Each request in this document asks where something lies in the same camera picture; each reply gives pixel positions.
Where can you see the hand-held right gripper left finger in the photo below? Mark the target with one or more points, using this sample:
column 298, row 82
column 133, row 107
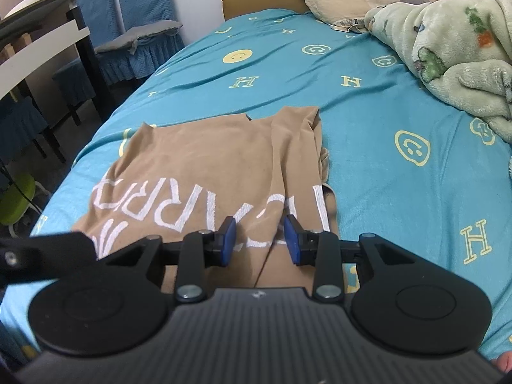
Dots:
column 228, row 242

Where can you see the lime green stool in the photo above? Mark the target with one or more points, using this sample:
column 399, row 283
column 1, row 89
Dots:
column 16, row 200

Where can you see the green printed fleece blanket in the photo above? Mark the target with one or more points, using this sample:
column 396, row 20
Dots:
column 452, row 56

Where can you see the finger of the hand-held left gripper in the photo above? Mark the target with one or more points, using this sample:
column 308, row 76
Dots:
column 44, row 258

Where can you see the tan t-shirt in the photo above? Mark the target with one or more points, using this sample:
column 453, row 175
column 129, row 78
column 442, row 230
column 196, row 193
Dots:
column 192, row 156

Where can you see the dark wooden table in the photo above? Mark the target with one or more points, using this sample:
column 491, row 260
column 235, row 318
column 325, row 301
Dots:
column 44, row 54

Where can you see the grey seat cushion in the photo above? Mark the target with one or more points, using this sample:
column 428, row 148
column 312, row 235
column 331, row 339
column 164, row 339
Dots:
column 140, row 34

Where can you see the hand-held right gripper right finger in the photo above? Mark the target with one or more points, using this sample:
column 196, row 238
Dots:
column 291, row 244

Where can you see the white dish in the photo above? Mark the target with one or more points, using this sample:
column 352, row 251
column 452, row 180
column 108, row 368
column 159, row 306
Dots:
column 28, row 4

